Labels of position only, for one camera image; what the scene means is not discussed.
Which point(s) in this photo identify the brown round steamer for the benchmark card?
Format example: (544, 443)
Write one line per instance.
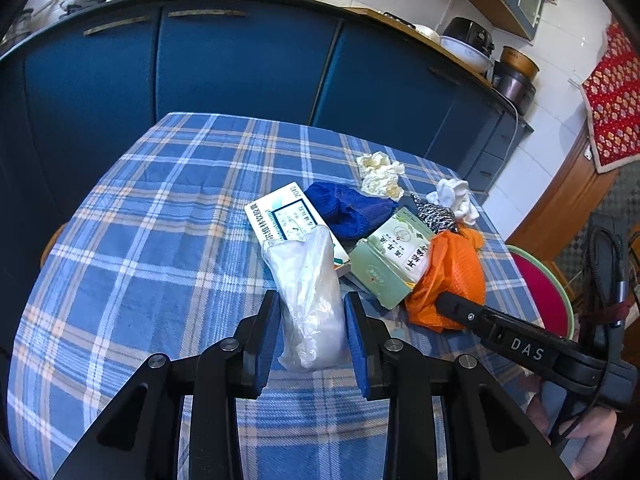
(520, 62)

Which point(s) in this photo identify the large white bowl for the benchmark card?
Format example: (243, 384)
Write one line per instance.
(465, 55)

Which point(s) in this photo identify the crumpled white tissue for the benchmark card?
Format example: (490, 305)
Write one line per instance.
(457, 200)

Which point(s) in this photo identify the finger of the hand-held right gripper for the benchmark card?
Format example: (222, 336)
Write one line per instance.
(462, 314)

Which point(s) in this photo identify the blue plaid tablecloth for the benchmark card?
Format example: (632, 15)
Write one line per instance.
(150, 260)

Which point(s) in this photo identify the red patterned cloth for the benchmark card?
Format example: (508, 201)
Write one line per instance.
(615, 105)

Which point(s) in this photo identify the green tea packet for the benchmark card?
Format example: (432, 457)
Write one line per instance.
(390, 260)

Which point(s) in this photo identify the clear plastic bag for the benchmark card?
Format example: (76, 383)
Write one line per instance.
(310, 310)

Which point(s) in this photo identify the black rice cooker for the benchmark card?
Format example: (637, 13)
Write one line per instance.
(470, 30)

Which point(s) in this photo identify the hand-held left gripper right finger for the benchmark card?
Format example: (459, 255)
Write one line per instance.
(355, 345)

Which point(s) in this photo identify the white medicine box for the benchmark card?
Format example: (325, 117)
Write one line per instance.
(280, 210)

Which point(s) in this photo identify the wooden door frame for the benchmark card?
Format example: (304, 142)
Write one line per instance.
(560, 210)

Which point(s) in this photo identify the steel wool scrubber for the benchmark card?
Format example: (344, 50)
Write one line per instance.
(435, 217)

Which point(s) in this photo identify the blue knitted cloth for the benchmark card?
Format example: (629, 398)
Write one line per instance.
(350, 210)

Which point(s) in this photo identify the orange plastic bag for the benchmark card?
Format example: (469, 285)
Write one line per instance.
(450, 270)

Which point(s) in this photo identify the metal pot with lid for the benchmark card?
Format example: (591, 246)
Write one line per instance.
(17, 27)

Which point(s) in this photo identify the blue kitchen cabinet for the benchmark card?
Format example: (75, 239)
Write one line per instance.
(225, 60)

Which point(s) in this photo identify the person's right hand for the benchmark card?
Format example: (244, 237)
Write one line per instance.
(597, 440)

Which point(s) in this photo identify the cream tissue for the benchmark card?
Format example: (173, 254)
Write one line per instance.
(377, 175)

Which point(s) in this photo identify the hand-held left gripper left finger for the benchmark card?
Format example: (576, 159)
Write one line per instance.
(267, 340)

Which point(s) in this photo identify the red stool with green rim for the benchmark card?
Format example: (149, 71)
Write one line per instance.
(540, 285)

